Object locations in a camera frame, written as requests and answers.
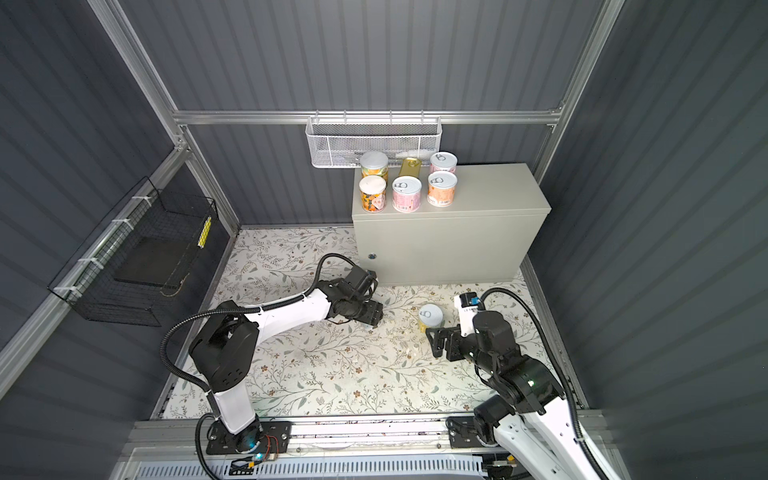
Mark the salmon label can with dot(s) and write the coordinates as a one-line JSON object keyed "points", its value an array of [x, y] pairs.
{"points": [[441, 188]]}

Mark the black wire basket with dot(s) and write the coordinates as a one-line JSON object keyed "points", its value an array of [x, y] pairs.
{"points": [[87, 282]]}

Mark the white wire basket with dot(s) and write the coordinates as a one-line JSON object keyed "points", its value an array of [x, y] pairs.
{"points": [[340, 143]]}

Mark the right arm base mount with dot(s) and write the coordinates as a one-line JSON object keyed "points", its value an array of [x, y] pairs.
{"points": [[464, 434]]}

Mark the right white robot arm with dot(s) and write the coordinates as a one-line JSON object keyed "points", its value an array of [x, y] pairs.
{"points": [[529, 416]]}

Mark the yellow label ring-pull can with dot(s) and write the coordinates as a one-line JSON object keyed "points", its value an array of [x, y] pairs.
{"points": [[430, 316]]}

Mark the green yellow plastic-lid can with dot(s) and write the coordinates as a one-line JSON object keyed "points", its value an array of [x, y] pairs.
{"points": [[374, 163]]}

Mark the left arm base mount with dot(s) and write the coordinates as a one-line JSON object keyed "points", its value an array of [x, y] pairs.
{"points": [[259, 438]]}

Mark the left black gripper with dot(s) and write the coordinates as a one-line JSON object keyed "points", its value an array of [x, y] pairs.
{"points": [[374, 313]]}

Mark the black pad in basket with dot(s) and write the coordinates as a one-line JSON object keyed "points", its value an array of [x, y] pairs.
{"points": [[157, 262]]}

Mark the pink label can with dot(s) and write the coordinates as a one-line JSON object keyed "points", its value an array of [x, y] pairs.
{"points": [[443, 162]]}

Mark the beige metal cabinet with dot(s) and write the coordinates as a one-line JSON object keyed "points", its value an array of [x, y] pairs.
{"points": [[482, 237]]}

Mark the pink ring-pull can front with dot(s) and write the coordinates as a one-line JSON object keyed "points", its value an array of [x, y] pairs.
{"points": [[406, 194]]}

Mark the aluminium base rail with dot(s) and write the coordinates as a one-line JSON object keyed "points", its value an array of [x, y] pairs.
{"points": [[354, 434]]}

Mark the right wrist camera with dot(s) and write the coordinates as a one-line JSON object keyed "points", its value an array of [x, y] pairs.
{"points": [[467, 306]]}

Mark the gold rectangular tin can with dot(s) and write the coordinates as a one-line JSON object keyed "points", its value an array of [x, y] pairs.
{"points": [[410, 167]]}

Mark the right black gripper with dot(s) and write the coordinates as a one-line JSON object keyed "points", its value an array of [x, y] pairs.
{"points": [[453, 348]]}

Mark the orange label plastic-lid can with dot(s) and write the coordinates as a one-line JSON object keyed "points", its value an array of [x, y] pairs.
{"points": [[373, 193]]}

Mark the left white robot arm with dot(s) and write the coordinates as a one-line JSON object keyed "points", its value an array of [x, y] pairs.
{"points": [[223, 349]]}

